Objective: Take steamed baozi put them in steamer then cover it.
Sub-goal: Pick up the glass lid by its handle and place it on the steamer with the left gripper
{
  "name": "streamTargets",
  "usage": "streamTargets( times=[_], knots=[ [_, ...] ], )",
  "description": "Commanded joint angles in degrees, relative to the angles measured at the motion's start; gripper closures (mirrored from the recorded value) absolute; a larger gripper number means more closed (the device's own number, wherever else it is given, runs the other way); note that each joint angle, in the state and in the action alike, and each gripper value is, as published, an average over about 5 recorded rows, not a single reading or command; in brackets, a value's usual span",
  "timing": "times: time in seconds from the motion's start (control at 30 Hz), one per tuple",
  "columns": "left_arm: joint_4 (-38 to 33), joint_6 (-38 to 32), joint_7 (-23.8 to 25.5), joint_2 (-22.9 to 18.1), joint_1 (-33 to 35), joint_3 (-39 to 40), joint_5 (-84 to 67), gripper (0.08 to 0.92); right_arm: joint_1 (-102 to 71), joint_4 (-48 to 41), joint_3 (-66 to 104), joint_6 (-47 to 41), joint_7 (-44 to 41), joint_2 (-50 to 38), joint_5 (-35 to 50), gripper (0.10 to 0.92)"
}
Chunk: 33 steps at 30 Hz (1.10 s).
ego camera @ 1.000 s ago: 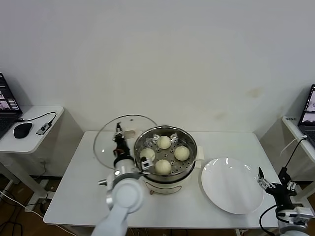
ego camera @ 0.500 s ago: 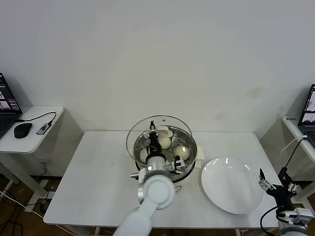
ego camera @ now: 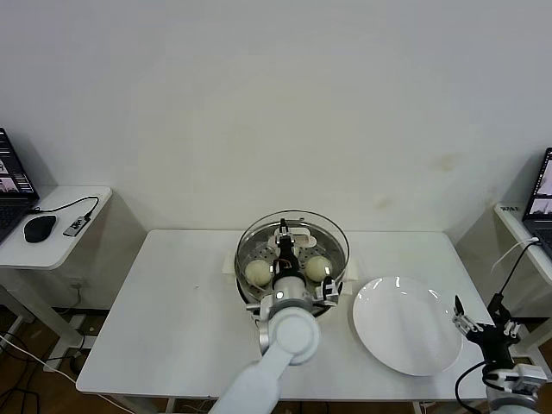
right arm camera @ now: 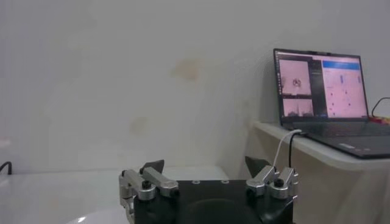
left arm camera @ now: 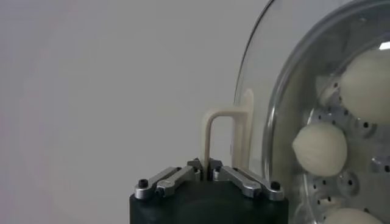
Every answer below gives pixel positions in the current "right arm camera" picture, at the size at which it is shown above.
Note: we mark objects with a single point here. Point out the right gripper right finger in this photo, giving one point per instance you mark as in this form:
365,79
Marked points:
268,179

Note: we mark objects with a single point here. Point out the black open laptop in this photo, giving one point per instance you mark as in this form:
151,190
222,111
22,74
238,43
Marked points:
335,100

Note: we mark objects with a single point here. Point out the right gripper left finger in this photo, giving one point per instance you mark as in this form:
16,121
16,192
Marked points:
152,182

